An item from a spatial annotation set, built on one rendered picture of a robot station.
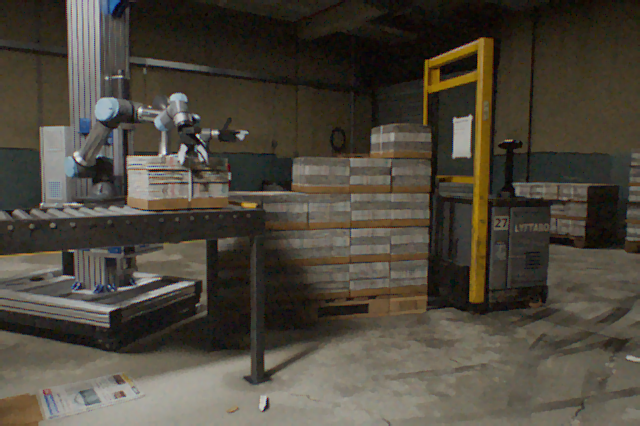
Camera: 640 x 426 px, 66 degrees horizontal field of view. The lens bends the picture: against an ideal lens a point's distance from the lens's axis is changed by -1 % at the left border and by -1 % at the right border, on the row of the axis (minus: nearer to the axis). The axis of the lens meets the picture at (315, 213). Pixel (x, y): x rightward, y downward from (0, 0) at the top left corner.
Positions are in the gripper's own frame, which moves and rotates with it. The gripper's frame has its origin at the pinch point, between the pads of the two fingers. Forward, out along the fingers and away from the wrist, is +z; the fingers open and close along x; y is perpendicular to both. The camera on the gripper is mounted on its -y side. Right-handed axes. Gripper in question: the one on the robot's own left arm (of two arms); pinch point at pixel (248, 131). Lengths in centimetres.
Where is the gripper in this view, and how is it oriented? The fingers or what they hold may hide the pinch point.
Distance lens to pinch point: 345.3
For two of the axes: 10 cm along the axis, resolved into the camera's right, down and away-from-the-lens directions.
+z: 10.0, 0.1, 0.7
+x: 0.6, 2.2, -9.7
